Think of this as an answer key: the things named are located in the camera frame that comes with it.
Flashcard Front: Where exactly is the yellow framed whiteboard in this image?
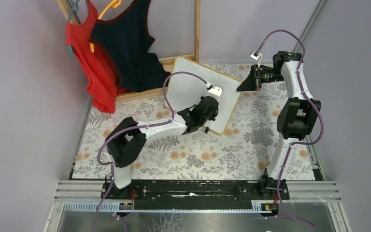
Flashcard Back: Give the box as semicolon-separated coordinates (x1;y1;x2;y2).
166;56;242;134

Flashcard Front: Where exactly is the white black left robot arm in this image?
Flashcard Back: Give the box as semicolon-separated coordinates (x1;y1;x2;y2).
105;96;219;189

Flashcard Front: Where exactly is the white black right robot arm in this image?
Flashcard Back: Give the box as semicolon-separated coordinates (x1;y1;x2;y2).
236;51;321;202

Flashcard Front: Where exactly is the floral patterned table mat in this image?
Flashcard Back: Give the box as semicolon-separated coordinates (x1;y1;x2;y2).
72;63;316;181

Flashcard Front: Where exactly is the dark navy tank top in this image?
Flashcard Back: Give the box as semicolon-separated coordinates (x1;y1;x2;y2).
89;0;170;92

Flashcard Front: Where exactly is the red tank top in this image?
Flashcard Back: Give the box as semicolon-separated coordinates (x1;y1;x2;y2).
71;1;130;114

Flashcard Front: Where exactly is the yellow clothes hanger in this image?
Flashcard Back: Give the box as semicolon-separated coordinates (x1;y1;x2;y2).
89;0;122;54

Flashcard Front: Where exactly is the teal clothes hanger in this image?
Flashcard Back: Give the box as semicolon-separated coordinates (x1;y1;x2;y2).
66;0;79;60

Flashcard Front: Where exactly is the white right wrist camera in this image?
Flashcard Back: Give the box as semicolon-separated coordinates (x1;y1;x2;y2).
250;50;263;67

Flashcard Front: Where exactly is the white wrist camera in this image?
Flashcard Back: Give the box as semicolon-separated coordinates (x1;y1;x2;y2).
206;84;222;100
250;50;263;67

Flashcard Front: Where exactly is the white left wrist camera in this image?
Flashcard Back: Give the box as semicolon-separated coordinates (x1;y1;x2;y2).
206;84;222;100

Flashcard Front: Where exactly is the wooden clothes rack frame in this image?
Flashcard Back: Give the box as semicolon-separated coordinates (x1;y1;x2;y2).
56;0;201;103

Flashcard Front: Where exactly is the white slotted cable duct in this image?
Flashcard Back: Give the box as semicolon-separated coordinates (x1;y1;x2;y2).
64;201;273;216

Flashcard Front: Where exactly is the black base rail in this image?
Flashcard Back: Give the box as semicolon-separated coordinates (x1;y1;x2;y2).
100;178;290;209

